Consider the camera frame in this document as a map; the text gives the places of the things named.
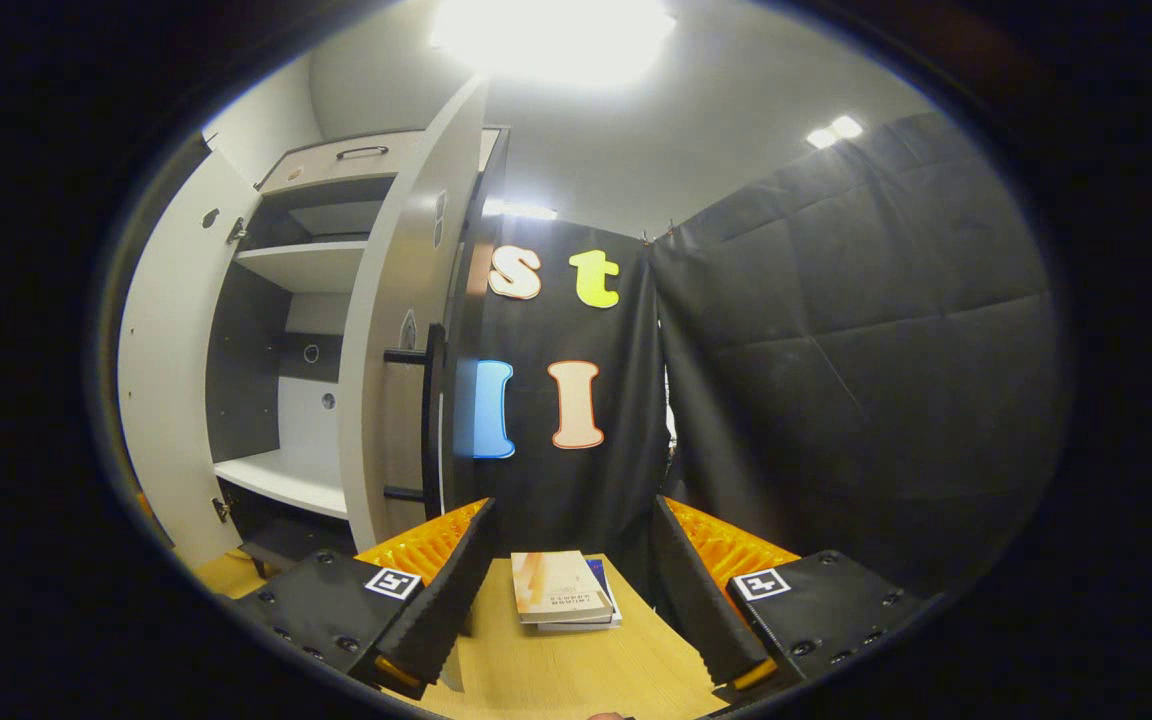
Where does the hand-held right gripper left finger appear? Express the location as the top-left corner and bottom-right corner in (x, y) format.
(221, 498), (500, 701)

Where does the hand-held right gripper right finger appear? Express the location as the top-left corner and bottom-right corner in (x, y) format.
(654, 495), (927, 706)

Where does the grey cabinet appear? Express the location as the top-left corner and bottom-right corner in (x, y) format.
(204, 125), (512, 576)

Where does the grey cabinet door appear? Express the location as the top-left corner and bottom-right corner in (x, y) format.
(116, 148), (262, 571)
(339, 75), (493, 693)

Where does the white cabinet shelf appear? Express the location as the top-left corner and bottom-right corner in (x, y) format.
(214, 450), (349, 521)
(234, 240), (369, 295)

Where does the blue book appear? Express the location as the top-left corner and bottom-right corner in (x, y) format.
(584, 557), (623, 623)

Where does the beige book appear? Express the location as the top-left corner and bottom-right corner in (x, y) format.
(511, 550), (615, 626)

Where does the white book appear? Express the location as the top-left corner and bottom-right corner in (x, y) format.
(536, 615), (624, 635)

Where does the black backdrop cloth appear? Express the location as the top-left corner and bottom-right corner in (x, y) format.
(648, 110), (1072, 601)
(451, 210), (672, 561)

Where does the small ceiling light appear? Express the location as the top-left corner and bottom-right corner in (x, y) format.
(484, 198), (559, 223)
(804, 113), (865, 151)

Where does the grey drawer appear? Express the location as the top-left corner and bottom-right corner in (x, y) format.
(256, 130), (427, 196)

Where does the large ceiling light panel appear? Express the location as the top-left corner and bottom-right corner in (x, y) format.
(431, 0), (679, 89)

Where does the black door handle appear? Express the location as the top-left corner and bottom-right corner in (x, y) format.
(383, 322), (449, 503)

